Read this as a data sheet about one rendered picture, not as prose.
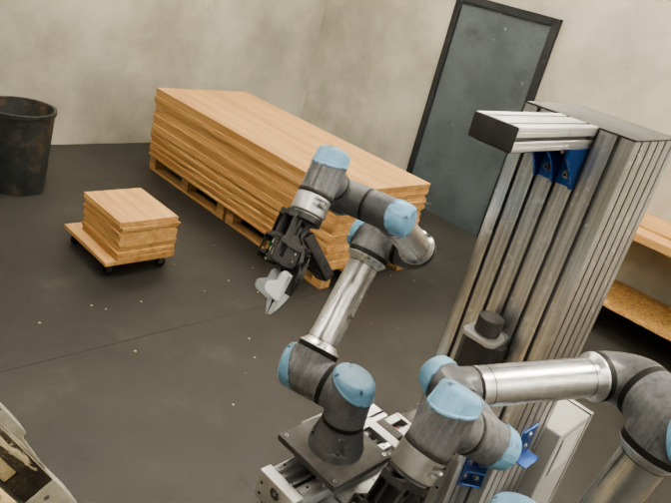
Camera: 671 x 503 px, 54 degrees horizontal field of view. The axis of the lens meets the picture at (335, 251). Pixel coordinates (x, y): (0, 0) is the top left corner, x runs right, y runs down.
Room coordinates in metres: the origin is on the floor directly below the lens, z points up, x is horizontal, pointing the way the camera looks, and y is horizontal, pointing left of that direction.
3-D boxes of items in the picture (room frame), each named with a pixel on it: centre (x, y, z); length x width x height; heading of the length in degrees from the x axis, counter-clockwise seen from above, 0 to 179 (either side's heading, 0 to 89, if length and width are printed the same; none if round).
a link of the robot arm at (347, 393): (1.42, -0.13, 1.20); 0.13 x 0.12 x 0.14; 66
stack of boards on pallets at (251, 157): (5.47, 0.67, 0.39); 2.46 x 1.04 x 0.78; 50
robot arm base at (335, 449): (1.42, -0.13, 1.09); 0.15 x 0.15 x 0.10
